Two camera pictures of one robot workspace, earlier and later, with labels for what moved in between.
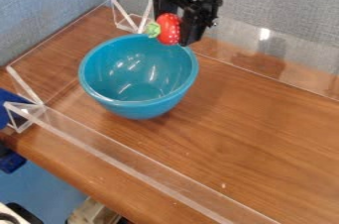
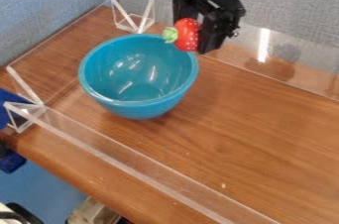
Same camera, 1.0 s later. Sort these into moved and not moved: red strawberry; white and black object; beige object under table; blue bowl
Moved: red strawberry
Not moved: white and black object; blue bowl; beige object under table
